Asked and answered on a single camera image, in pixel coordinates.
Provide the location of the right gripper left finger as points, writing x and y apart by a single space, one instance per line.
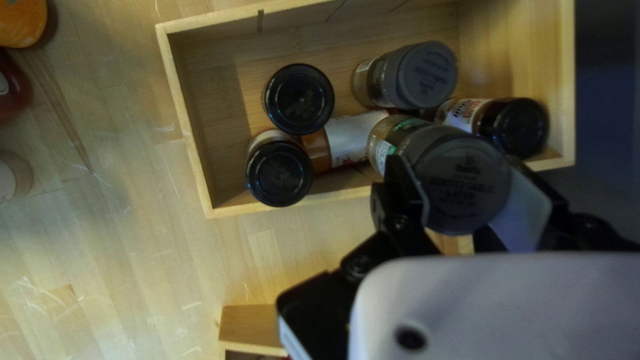
397 210

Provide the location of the spice jar with black lid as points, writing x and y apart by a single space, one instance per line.
298 98
515 127
278 172

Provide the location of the spice jar with grey lid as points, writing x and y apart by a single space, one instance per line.
425 75
460 185

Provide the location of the red sauce bottle, white lid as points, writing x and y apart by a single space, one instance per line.
12 95

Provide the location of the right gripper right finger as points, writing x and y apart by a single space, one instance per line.
525 220

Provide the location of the orange spice jar, white label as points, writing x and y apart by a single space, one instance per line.
350 135

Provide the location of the rectangular wooden box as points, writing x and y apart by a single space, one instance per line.
250 327
210 100

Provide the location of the amber brown sauce bottle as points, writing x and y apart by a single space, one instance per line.
20 22

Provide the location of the short jar with cream lid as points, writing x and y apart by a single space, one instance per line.
12 175

